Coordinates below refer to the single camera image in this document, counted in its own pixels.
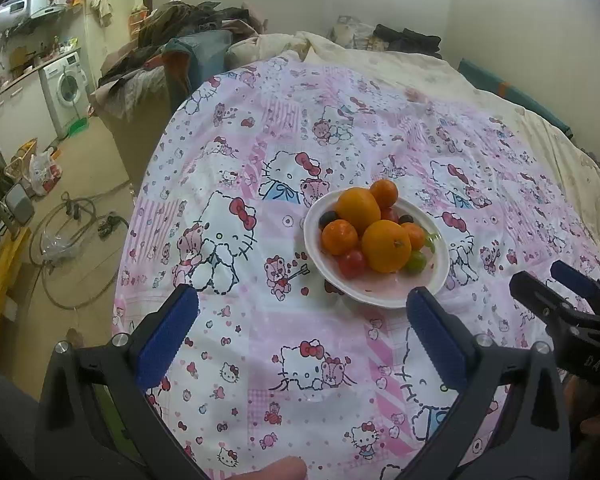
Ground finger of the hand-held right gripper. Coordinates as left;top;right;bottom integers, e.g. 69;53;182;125
550;260;600;316
510;271;581;331

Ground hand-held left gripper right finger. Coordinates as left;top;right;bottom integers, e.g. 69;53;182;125
395;287;573;480

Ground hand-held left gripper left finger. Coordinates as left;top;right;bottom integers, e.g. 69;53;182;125
35;284;208;480

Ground white plate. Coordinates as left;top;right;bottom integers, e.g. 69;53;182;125
303;191;451;310

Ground large round orange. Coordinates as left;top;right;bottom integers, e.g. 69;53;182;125
361;220;412;274

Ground small mandarin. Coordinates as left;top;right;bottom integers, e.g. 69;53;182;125
402;223;427;252

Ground large red cherry tomato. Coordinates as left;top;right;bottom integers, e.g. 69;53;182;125
337;249;367;279

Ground medium mandarin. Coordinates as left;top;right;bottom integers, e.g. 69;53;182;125
321;220;359;256

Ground round mandarin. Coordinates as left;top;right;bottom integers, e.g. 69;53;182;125
369;179;399;209

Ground person's right hand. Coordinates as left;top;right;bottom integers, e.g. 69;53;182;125
562;374;600;443

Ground person's left hand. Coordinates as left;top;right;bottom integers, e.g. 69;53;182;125
235;456;308;480

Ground clear plastic bag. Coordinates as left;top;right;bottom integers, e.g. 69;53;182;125
39;232;81;261

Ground large elongated orange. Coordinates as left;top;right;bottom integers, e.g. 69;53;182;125
336;186;382;236

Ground yellow wooden chair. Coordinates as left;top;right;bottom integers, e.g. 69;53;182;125
0;205;33;356

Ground teal mattress edge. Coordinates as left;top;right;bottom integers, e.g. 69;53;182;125
457;57;576;142

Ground grey box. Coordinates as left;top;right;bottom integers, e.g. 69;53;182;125
4;182;35;226

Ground red and white plastic bag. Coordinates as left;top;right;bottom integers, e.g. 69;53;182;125
29;152;63;197

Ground pink cartoon printed blanket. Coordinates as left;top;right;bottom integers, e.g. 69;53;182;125
111;55;600;480

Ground cream duvet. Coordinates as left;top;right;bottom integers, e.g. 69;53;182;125
227;31;600;241

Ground woven basket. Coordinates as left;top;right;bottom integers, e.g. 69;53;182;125
5;138;38;181

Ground white washing machine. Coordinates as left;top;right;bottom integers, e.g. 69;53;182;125
39;47;92;139

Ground kitchen counter cabinet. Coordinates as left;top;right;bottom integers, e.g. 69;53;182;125
0;67;61;161

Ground dark clothes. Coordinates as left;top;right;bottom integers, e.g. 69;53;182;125
372;23;443;58

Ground pile of clothes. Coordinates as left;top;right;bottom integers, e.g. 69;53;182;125
97;0;268;121

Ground floral pillow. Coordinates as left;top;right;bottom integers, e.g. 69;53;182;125
328;14;381;51

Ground hanging beige cloth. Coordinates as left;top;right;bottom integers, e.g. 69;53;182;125
91;0;115;28

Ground range hood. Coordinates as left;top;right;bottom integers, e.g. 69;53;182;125
0;0;68;26

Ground coiled hose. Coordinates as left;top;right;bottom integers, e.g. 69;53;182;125
27;180;133;311

